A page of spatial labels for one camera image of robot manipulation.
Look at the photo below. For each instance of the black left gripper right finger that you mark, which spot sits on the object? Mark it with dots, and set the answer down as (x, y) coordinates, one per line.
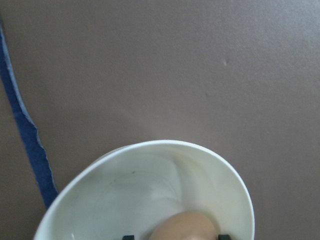
(224, 237)

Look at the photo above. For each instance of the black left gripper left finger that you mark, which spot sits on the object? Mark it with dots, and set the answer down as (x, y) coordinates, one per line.
(128, 237)

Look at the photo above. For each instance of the brown egg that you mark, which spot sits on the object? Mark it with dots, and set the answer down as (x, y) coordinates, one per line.
(188, 225)

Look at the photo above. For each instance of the white bowl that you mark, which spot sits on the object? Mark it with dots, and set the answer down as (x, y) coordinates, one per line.
(133, 189)

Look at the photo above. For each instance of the blue tape strip lengthwise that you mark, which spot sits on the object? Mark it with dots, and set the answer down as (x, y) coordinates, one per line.
(28, 131)

